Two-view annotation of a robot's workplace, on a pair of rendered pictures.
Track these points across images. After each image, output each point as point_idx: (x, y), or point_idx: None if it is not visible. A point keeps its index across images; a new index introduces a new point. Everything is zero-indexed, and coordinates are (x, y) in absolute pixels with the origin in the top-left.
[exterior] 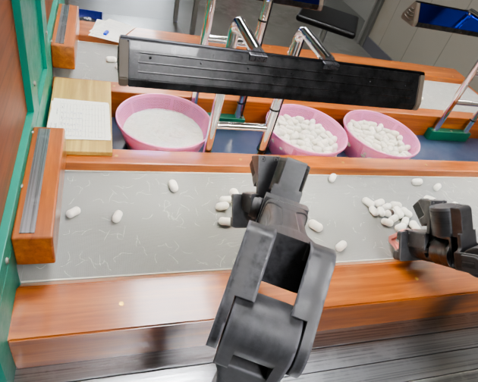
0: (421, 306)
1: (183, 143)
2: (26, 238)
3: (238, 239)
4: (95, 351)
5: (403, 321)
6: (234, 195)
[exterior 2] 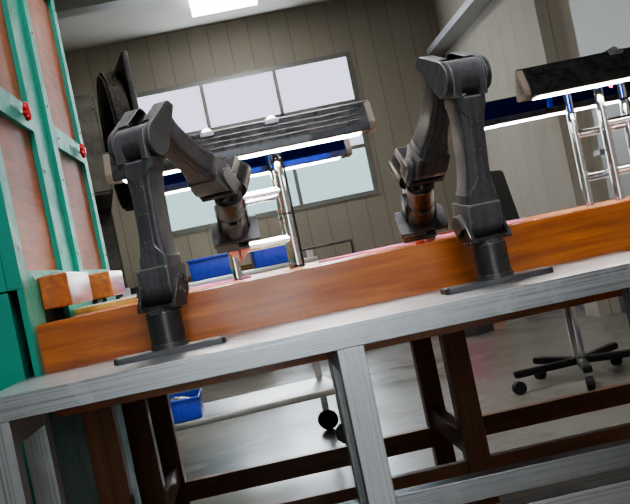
0: (436, 260)
1: None
2: (48, 275)
3: None
4: (104, 345)
5: (434, 290)
6: (211, 224)
